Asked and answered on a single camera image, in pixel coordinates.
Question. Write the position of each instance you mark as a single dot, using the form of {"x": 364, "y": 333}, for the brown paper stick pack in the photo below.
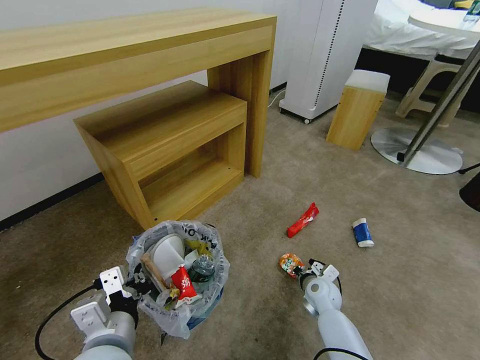
{"x": 153, "y": 272}

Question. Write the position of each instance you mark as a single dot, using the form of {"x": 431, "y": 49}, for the wooden box with white top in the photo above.
{"x": 352, "y": 116}

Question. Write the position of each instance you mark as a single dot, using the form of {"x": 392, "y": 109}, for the orange snack bag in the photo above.
{"x": 289, "y": 262}

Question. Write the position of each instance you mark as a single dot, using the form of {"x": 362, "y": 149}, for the black round object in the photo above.
{"x": 471, "y": 193}

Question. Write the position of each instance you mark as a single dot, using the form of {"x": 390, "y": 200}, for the beige plastic stool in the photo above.
{"x": 416, "y": 93}

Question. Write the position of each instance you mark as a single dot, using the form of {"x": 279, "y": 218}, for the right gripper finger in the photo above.
{"x": 312, "y": 261}
{"x": 300, "y": 274}

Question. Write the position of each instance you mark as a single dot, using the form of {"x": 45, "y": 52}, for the light wooden desk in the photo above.
{"x": 123, "y": 56}

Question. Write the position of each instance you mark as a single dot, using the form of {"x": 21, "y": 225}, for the light wooden open cabinet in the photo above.
{"x": 165, "y": 123}

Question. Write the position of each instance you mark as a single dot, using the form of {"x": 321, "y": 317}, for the red printed packet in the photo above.
{"x": 183, "y": 285}

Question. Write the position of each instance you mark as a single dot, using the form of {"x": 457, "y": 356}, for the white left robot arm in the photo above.
{"x": 108, "y": 337}

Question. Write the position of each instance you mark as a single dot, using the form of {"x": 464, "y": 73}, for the red snack wrapper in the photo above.
{"x": 303, "y": 221}

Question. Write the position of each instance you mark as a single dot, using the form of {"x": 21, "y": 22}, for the blue and white tissue pack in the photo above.
{"x": 363, "y": 233}

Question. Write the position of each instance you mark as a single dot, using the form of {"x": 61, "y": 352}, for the white paper cup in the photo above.
{"x": 167, "y": 255}

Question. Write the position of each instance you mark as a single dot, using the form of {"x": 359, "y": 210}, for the small yellow foil wrapper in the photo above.
{"x": 170, "y": 298}

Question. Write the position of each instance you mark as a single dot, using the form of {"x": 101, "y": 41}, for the round table with silver base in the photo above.
{"x": 416, "y": 150}

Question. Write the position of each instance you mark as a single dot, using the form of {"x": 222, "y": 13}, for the green plastic bottle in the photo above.
{"x": 202, "y": 272}

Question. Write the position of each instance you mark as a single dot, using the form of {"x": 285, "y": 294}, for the dark blue trash bin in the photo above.
{"x": 206, "y": 311}

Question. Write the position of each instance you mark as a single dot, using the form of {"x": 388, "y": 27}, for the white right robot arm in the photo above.
{"x": 330, "y": 311}

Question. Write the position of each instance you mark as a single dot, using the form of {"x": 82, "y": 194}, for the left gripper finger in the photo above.
{"x": 138, "y": 278}
{"x": 144, "y": 292}

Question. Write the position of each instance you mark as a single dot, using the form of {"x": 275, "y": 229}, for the bed with white sheet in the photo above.
{"x": 390, "y": 33}

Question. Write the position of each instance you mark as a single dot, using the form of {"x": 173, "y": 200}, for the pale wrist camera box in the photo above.
{"x": 112, "y": 281}

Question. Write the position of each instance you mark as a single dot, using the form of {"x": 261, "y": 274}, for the yellow crumpled wrapper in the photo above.
{"x": 197, "y": 247}

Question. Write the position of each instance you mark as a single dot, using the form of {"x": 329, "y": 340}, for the tall white appliance on wheels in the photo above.
{"x": 330, "y": 56}

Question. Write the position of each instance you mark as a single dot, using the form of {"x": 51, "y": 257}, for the clear plastic bin liner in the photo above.
{"x": 176, "y": 322}

